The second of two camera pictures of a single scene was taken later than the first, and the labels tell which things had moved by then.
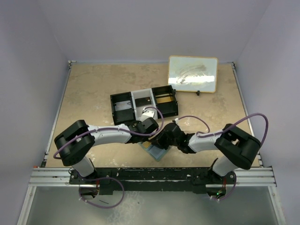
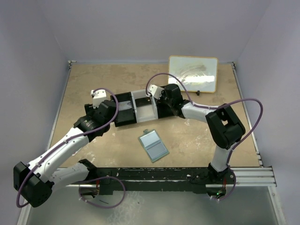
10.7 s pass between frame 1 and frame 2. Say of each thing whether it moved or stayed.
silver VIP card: stayed
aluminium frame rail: stayed
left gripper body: moved
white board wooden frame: stayed
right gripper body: moved
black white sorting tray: stayed
